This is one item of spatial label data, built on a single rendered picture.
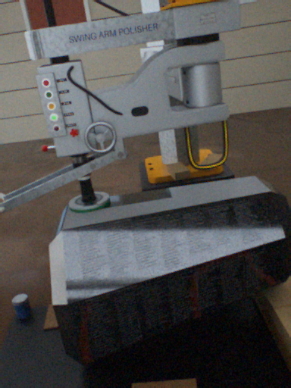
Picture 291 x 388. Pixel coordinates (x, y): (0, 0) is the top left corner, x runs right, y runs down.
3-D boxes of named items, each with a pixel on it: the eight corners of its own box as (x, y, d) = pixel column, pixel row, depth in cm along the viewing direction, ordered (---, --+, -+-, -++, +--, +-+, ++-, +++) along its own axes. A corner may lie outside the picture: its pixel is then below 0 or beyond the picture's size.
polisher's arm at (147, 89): (219, 132, 222) (211, 37, 204) (233, 142, 201) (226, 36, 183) (86, 155, 216) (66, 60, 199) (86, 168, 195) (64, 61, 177)
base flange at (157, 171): (145, 163, 307) (144, 157, 306) (209, 153, 307) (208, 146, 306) (149, 184, 262) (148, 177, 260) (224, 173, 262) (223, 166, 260)
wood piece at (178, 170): (167, 171, 268) (166, 164, 266) (182, 168, 269) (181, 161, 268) (175, 180, 250) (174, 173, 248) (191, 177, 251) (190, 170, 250)
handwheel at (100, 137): (117, 146, 199) (112, 116, 194) (119, 151, 190) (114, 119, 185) (87, 151, 198) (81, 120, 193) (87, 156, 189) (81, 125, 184)
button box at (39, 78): (67, 134, 191) (53, 71, 181) (67, 135, 189) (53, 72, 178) (50, 136, 190) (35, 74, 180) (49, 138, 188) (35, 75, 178)
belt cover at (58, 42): (223, 38, 208) (221, 2, 202) (242, 37, 184) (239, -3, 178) (35, 67, 200) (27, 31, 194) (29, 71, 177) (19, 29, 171)
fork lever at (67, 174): (125, 147, 217) (121, 139, 215) (129, 156, 199) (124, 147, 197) (9, 201, 219) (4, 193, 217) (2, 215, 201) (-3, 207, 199)
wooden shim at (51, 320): (49, 306, 278) (48, 304, 278) (64, 303, 278) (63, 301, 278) (43, 330, 255) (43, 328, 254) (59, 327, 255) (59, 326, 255)
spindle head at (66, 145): (128, 141, 218) (114, 53, 202) (132, 151, 197) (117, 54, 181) (61, 152, 215) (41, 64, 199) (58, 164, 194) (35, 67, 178)
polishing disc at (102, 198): (94, 211, 201) (94, 208, 201) (61, 208, 211) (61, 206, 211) (117, 194, 218) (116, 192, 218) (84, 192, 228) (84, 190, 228)
